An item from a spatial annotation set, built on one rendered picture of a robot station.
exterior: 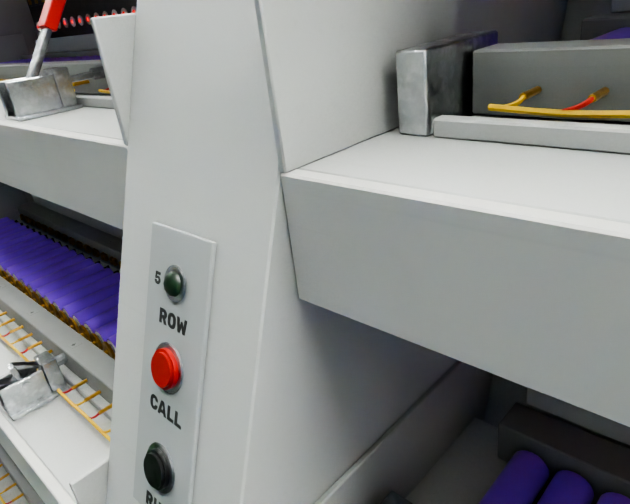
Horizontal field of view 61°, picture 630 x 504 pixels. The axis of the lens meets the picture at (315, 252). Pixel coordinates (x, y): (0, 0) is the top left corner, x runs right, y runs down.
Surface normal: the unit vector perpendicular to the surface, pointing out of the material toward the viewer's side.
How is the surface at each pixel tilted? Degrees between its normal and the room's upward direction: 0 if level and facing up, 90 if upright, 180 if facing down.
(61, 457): 20
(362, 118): 90
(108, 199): 110
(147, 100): 90
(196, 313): 90
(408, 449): 90
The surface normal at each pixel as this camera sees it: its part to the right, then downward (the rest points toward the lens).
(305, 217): -0.68, 0.39
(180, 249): -0.68, 0.05
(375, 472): 0.72, 0.22
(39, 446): -0.11, -0.90
